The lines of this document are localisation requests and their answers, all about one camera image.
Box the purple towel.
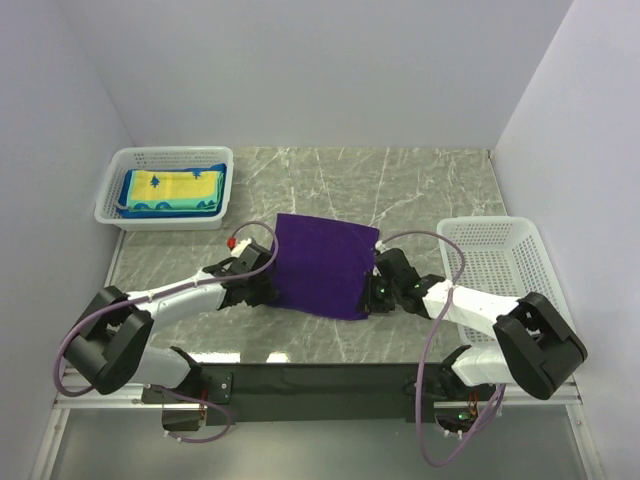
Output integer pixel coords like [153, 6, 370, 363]
[269, 213, 380, 321]

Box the yellow teal patterned towel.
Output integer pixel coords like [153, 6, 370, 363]
[117, 168, 227, 214]

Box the blue towel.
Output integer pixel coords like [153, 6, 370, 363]
[115, 162, 229, 219]

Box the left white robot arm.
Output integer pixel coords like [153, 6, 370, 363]
[59, 240, 277, 402]

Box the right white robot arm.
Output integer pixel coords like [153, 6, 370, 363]
[363, 248, 588, 400]

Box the right white plastic basket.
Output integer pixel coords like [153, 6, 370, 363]
[437, 216, 574, 326]

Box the white plastic basket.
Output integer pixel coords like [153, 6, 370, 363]
[437, 216, 574, 326]
[94, 146, 234, 231]

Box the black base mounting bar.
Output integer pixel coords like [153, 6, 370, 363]
[141, 363, 495, 423]

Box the left white plastic basket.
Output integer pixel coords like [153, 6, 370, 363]
[94, 146, 234, 231]

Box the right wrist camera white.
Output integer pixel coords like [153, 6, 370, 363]
[374, 240, 390, 253]

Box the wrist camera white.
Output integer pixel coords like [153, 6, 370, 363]
[230, 238, 258, 258]
[374, 240, 390, 253]

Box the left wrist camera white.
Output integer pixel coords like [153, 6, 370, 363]
[230, 238, 258, 258]

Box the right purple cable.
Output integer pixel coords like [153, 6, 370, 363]
[377, 229, 506, 467]

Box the purple cable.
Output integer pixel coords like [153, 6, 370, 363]
[377, 229, 506, 467]
[53, 220, 279, 399]

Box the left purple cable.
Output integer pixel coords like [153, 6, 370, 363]
[53, 220, 279, 399]

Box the aluminium rail frame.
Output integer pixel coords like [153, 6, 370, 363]
[29, 234, 146, 480]

